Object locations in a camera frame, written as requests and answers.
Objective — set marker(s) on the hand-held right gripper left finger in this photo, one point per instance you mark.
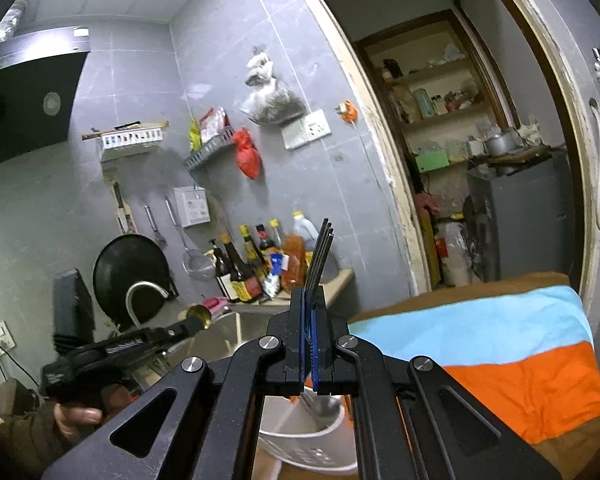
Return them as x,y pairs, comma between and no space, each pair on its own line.
302,360

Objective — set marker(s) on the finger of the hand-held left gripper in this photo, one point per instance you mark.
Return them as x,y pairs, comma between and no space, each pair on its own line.
172,349
180,330

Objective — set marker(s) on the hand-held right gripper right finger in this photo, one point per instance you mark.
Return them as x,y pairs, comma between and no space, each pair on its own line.
317,360

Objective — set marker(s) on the gold spoon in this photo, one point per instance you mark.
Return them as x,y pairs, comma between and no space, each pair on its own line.
200,316

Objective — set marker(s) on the large silver spoon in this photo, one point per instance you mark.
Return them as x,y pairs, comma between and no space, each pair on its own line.
328,406

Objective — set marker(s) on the white utensil holder cup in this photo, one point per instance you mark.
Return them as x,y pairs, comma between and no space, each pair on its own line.
305,452

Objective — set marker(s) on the silver fork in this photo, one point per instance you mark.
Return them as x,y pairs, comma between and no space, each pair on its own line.
320,255

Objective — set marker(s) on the person's left forearm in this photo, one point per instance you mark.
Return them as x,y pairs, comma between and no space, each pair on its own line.
15,445

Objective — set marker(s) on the person's left hand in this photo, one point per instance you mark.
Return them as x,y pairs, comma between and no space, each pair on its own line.
82,417

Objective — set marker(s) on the pink brush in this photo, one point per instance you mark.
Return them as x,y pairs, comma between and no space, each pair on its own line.
216,305

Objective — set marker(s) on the white curved faucet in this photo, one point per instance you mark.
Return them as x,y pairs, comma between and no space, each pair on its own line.
128,305

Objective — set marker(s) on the black box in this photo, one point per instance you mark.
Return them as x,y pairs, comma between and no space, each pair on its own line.
72,305

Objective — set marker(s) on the metal mesh strainer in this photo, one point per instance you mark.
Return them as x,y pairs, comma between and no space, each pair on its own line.
200,266

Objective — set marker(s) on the dark pump bottle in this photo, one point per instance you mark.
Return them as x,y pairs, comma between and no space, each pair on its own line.
222,272

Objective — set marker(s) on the large dark sauce bottle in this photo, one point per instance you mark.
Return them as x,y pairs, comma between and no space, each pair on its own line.
240,280

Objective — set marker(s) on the black wok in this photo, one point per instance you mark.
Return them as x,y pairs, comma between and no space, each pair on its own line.
125,267

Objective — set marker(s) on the blue and white packet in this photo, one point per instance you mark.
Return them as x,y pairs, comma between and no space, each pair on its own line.
276,272

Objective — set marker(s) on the red chili packet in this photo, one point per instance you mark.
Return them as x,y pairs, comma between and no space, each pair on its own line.
295,260

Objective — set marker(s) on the yellow-labelled dark sauce bottle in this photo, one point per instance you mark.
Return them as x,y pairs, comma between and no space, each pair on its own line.
250,252

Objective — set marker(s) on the metal spatula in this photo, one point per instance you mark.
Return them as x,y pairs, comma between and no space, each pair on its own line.
152,222

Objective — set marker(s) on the red-capped dark sauce bottle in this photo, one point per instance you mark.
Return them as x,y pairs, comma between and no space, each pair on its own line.
265,240

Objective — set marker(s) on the yellow-capped sauce bottle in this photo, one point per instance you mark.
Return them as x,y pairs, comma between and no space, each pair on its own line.
276,232

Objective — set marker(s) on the striped blue orange brown tablecloth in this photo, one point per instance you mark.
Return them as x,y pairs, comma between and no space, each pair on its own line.
480,320

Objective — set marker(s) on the white plastic jug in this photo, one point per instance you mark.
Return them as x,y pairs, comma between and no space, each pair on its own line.
457,260

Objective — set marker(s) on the red plastic bag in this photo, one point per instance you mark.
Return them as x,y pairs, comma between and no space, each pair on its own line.
247,155

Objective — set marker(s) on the yellow packet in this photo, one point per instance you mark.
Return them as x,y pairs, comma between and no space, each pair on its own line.
195,135

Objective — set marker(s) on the red and white packet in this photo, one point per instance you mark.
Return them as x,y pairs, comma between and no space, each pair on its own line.
214,122

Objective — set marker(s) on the green box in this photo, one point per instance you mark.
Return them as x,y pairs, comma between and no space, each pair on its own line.
431,161

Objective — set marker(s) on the grey cabinet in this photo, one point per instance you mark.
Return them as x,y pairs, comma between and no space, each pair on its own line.
520,220

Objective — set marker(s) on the clear hanging plastic bag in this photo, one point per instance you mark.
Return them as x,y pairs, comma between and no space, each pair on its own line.
272,100

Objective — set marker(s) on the black range hood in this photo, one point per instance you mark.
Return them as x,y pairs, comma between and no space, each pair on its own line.
20,100

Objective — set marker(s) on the teal canister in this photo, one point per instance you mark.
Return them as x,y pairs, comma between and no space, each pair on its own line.
423,104

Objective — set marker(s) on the metal pot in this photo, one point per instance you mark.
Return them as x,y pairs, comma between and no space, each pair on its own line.
501,144

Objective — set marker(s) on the wooden shelf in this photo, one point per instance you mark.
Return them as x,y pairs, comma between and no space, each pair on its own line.
430,79

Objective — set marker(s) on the white wall box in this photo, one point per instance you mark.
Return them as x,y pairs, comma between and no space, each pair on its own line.
192,207

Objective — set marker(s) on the white wall rack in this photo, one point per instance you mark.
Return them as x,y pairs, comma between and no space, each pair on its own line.
130,139

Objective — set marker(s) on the chipped door frame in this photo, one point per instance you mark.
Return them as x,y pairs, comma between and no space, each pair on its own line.
386,160

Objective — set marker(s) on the white wall switch panel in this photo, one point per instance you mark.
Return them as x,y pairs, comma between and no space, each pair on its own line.
307,130

